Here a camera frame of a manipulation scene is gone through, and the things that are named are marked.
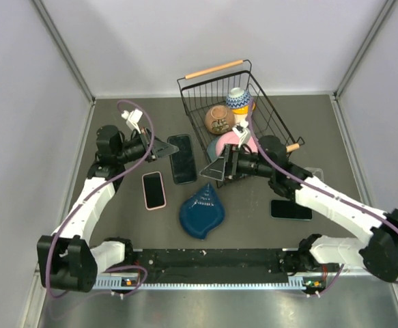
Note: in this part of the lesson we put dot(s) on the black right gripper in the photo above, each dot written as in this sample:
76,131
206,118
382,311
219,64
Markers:
228,166

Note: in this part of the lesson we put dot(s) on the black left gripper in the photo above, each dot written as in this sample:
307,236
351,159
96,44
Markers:
160,149

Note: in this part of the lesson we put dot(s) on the pink phone case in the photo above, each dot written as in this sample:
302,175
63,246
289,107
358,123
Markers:
154,190

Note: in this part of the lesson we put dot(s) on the black phone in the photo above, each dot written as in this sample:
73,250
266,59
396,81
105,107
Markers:
154,190

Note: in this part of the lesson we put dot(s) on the blue-edged phone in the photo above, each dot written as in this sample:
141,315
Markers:
283,209

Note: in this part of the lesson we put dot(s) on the clear phone case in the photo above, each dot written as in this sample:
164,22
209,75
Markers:
317,172

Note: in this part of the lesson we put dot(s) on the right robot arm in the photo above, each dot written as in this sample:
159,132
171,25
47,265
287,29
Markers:
373,245

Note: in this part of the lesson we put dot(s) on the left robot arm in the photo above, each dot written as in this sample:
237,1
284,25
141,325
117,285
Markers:
103,180

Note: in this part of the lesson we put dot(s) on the grey-teal plate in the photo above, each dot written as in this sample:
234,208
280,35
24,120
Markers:
214,149

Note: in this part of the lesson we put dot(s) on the pink plate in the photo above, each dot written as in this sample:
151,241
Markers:
232,138

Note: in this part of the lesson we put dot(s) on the blue shell-shaped dish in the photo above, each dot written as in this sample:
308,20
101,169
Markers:
202,212

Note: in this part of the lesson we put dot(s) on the brown ceramic bowl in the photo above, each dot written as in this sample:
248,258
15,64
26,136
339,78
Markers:
219,119

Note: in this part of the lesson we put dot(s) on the yellow bowl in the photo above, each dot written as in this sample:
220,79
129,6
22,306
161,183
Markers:
242,108

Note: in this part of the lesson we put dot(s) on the blue white patterned bowl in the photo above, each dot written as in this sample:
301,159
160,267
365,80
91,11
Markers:
237,94

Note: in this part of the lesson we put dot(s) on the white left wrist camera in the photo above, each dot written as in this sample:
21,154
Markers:
132,119

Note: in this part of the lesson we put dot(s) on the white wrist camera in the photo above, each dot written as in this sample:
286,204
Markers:
132,119
243,132

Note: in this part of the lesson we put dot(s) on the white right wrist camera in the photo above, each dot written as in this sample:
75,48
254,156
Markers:
243,132

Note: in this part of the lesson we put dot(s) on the black wire basket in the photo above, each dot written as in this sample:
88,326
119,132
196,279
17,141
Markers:
216,99

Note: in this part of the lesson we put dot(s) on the far wooden basket handle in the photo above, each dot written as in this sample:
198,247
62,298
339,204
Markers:
213,69

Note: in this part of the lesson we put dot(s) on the aluminium front rail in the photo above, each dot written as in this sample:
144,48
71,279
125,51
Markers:
115,255

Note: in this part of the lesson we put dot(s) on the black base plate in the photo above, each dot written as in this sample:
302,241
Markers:
275,260

